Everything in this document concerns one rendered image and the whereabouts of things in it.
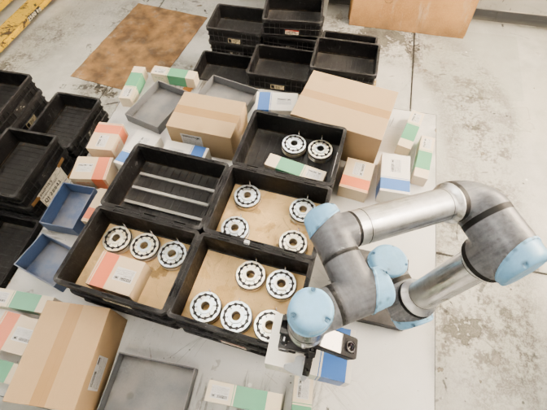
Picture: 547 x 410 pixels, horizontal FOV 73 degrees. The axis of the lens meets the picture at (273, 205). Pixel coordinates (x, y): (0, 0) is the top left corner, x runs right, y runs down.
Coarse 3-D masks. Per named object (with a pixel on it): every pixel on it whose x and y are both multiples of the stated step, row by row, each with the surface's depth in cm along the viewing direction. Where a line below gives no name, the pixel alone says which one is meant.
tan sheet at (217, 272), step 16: (208, 256) 133; (224, 256) 133; (208, 272) 130; (224, 272) 130; (272, 272) 129; (192, 288) 127; (208, 288) 127; (224, 288) 127; (224, 304) 124; (256, 304) 124; (272, 304) 124; (288, 304) 123
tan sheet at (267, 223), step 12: (264, 192) 146; (228, 204) 144; (264, 204) 144; (276, 204) 143; (288, 204) 143; (228, 216) 141; (240, 216) 141; (252, 216) 141; (264, 216) 141; (276, 216) 141; (288, 216) 141; (252, 228) 138; (264, 228) 138; (276, 228) 138; (288, 228) 138; (300, 228) 138; (264, 240) 136; (276, 240) 136
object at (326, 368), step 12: (276, 312) 92; (276, 324) 91; (276, 336) 89; (276, 348) 88; (276, 360) 86; (288, 360) 86; (324, 360) 86; (336, 360) 86; (348, 360) 86; (288, 372) 90; (312, 372) 85; (324, 372) 85; (336, 372) 85; (348, 372) 85; (336, 384) 89; (348, 384) 84
